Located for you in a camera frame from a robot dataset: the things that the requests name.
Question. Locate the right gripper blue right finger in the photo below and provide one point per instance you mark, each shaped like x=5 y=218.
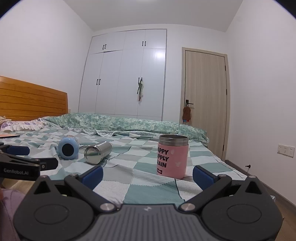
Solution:
x=210 y=182

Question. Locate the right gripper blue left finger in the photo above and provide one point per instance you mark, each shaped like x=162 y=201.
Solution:
x=85 y=181

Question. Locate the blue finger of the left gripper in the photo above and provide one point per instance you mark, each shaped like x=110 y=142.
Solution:
x=47 y=163
x=17 y=150

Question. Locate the stainless steel tumbler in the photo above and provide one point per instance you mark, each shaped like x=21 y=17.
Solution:
x=96 y=153

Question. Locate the pink steel cup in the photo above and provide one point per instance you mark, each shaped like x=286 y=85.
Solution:
x=172 y=156

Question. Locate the blue cartoon cup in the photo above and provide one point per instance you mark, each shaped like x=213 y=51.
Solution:
x=68 y=148

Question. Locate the floral ruffled pillow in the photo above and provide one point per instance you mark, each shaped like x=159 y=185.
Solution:
x=13 y=126

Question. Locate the green checkered bed blanket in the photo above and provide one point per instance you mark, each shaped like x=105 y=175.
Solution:
x=130 y=171

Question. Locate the wooden headboard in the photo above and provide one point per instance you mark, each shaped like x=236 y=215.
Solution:
x=24 y=101

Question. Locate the green floral duvet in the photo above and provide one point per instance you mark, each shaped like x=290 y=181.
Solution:
x=103 y=125

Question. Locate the beige wooden door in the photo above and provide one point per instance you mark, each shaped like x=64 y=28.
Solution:
x=206 y=84

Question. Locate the green hanging toy on wardrobe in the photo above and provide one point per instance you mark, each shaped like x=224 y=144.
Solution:
x=140 y=89

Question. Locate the white wardrobe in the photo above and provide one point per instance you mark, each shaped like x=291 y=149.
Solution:
x=113 y=66

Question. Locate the brown plush toy on handle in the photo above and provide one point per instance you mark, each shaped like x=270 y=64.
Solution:
x=186 y=117

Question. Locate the white wall socket panel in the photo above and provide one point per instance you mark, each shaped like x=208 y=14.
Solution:
x=286 y=150

